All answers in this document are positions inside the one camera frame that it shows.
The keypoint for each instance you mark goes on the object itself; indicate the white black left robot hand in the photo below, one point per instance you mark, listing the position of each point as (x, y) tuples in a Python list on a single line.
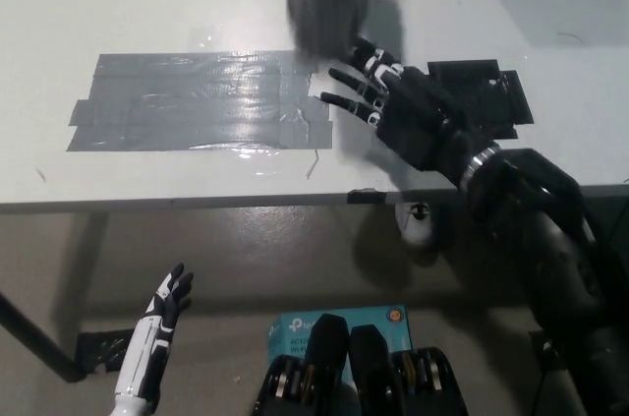
[(150, 347)]

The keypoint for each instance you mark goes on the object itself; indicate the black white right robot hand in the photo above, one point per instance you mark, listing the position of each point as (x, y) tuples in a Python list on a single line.
[(417, 116)]

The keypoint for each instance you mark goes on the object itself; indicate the black flat plate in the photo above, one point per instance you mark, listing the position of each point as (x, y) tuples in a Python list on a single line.
[(491, 91)]

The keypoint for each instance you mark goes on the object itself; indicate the small black tape strip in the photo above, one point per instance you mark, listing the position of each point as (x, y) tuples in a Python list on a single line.
[(366, 196)]

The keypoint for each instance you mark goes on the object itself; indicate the black table leg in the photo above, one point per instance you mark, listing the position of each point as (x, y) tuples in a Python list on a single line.
[(39, 342)]

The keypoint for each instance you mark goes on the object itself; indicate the white shoe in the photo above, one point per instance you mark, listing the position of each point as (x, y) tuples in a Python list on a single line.
[(415, 231)]

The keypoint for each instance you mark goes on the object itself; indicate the teal router box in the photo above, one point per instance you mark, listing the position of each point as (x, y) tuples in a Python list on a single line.
[(295, 332)]

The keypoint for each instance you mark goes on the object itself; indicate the clear tape sheet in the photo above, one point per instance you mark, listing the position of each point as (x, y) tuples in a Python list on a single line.
[(147, 163)]

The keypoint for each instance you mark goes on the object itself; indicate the grey duct tape patch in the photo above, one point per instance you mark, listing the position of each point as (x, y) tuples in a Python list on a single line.
[(187, 106)]

